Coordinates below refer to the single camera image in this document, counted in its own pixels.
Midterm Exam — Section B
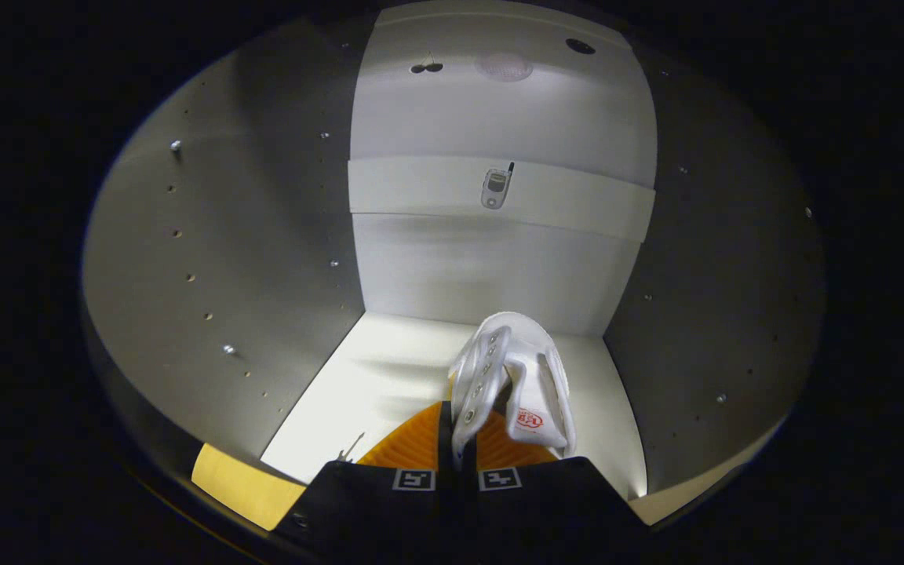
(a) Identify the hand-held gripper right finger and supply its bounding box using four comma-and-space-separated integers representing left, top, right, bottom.
464, 408, 649, 554

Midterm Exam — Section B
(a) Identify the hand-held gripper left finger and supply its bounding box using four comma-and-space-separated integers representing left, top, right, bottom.
275, 400, 457, 554

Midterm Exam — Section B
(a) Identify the white shoe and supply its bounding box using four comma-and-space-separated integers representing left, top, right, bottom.
448, 312, 578, 472

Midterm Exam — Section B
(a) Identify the dark grey shoe cabinet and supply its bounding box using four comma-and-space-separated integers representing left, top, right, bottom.
82, 0, 826, 536

